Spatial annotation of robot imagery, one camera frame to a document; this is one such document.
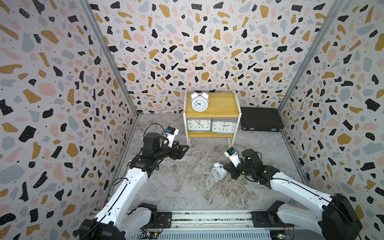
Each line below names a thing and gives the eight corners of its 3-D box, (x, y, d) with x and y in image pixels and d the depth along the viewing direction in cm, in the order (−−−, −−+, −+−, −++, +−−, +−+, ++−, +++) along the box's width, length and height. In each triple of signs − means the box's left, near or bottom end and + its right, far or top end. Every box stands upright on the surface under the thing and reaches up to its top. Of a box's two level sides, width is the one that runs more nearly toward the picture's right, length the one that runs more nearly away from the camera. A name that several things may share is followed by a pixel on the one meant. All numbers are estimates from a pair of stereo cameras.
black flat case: (243, 132, 113) (244, 127, 108) (238, 112, 127) (239, 106, 122) (282, 132, 113) (285, 127, 108) (273, 112, 127) (275, 107, 123)
